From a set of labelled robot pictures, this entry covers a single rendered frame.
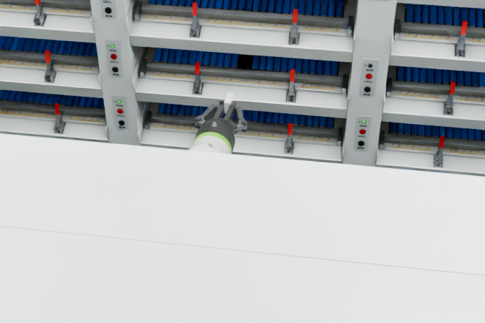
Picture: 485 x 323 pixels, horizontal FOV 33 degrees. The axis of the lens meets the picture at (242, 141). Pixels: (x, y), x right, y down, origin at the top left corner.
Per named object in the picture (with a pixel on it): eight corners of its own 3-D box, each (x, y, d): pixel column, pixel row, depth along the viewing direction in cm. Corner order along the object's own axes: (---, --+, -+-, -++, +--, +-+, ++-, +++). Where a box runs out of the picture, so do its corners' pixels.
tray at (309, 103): (346, 118, 231) (348, 99, 223) (136, 101, 238) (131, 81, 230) (351, 62, 242) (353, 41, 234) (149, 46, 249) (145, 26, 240)
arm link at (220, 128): (232, 130, 183) (191, 126, 184) (231, 176, 188) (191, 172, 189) (236, 118, 188) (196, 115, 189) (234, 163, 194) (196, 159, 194)
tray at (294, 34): (352, 62, 219) (356, 29, 208) (130, 45, 226) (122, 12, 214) (356, 5, 230) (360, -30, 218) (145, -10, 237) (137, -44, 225)
